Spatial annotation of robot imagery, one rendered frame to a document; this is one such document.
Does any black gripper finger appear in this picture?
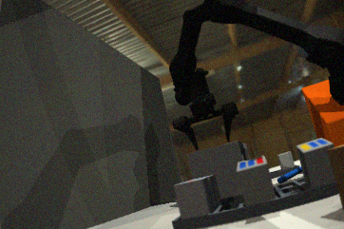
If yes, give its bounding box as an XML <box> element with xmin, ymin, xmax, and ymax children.
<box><xmin>179</xmin><ymin>126</ymin><xmax>199</xmax><ymax>150</ymax></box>
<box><xmin>222</xmin><ymin>113</ymin><xmax>236</xmax><ymax>142</ymax></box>

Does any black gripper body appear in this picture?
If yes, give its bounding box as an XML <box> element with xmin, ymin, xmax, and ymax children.
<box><xmin>173</xmin><ymin>90</ymin><xmax>239</xmax><ymax>130</ymax></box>

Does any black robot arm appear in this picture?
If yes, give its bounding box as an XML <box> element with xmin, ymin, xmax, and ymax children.
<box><xmin>169</xmin><ymin>0</ymin><xmax>344</xmax><ymax>117</ymax></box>

